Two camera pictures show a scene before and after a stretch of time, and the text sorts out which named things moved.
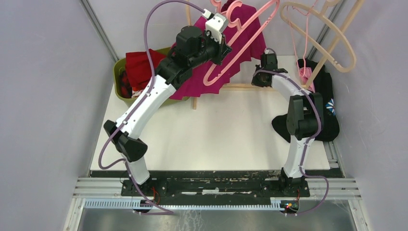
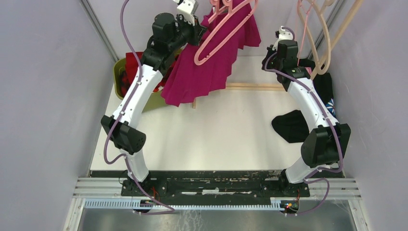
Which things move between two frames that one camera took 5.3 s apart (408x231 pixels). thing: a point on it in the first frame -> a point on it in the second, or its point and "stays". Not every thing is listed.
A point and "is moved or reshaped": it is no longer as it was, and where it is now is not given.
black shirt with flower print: x=330 y=123 stays
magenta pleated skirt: x=245 y=36 is moved or reshaped
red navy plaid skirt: x=126 y=89 stays
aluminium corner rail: x=99 y=29 stays
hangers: x=324 y=54 is moved or reshaped
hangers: x=288 y=6 is moved or reshaped
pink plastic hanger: x=217 y=5 -> x=235 y=7
